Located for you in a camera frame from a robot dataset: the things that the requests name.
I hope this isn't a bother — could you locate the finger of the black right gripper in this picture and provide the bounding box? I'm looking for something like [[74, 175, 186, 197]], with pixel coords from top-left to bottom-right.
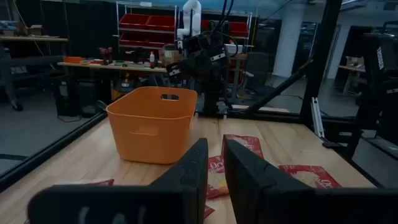
[[167, 59, 201, 85], [198, 51, 231, 80]]

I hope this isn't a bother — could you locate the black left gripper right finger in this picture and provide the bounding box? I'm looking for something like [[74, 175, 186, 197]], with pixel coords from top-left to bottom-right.
[[223, 139, 398, 224]]

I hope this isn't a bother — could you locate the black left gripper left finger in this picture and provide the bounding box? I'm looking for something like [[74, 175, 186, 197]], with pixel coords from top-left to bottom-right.
[[27, 138, 209, 224]]

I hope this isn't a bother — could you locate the red popcorn bag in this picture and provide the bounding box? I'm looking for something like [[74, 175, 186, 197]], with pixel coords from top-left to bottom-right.
[[83, 179, 115, 187], [207, 155, 230, 200], [278, 164, 343, 190], [203, 205, 216, 220], [221, 134, 264, 159]]

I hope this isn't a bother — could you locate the brown cardboard box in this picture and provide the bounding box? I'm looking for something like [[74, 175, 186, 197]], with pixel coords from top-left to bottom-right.
[[159, 49, 183, 67], [18, 24, 45, 37]]

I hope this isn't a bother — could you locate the red storage bin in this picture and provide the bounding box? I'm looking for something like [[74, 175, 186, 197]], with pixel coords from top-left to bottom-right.
[[146, 14, 176, 32], [119, 13, 150, 30], [146, 32, 175, 48], [119, 32, 147, 48], [228, 21, 250, 39]]

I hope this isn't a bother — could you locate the wooden workbench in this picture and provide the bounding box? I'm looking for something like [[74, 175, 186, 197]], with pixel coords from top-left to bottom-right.
[[57, 60, 169, 74]]

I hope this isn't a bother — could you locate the orange plastic basket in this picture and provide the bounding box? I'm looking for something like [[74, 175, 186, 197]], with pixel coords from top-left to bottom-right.
[[106, 86, 198, 165]]

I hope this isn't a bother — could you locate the white pillar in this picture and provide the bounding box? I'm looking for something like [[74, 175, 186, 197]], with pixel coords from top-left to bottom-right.
[[272, 2, 307, 78]]

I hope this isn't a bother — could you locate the black computer tower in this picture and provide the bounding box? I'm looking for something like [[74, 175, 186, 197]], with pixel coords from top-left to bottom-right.
[[77, 79, 104, 118], [53, 79, 79, 118]]

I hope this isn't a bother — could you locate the small orange box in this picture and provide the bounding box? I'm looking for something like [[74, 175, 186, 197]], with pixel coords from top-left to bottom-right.
[[63, 55, 85, 65]]

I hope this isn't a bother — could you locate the black equipment stand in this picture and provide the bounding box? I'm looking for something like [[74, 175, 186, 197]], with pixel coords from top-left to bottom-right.
[[347, 30, 398, 156]]

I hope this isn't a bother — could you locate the wooden side table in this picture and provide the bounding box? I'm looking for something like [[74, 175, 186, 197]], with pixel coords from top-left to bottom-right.
[[0, 35, 70, 43]]

